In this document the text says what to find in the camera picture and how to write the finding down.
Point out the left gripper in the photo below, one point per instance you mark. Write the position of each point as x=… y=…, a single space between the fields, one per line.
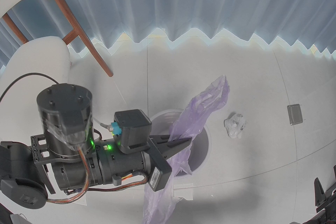
x=126 y=165

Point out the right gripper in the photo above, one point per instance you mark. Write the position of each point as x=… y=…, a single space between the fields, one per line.
x=329 y=202

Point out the purple plastic bag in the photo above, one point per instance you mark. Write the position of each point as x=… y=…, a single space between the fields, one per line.
x=194 y=118

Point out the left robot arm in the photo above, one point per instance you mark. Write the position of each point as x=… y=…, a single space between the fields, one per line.
x=63 y=107

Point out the white trash bin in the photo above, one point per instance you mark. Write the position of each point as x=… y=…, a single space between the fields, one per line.
x=202 y=136

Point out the crumpled white plastic wrapper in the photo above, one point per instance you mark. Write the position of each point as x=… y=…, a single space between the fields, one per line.
x=235 y=125

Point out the white cushioned wooden chair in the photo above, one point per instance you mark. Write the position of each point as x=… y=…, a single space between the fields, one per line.
x=39 y=60

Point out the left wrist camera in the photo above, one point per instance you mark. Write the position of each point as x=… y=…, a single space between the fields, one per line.
x=131 y=125

